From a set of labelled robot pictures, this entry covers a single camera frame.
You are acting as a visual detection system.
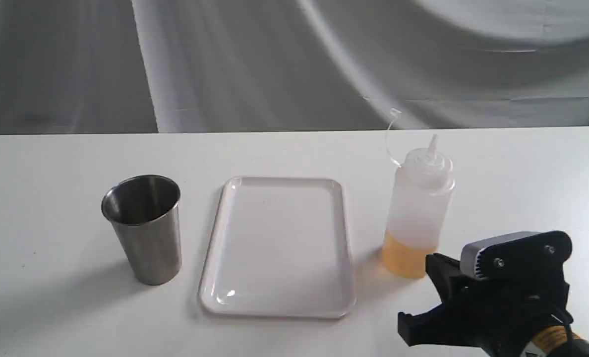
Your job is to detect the clear squeeze bottle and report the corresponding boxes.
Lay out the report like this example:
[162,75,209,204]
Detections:
[380,109,456,280]

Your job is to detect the white plastic tray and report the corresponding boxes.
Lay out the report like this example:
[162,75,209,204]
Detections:
[199,176,356,319]

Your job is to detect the white backdrop cloth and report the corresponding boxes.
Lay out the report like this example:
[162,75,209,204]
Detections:
[0,0,589,135]

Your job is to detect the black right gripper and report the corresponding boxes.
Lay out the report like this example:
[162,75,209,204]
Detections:
[397,231,573,357]

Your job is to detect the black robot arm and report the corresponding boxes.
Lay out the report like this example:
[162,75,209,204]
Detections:
[397,231,589,357]

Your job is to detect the stainless steel cup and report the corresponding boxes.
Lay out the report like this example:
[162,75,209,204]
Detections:
[101,175,182,286]

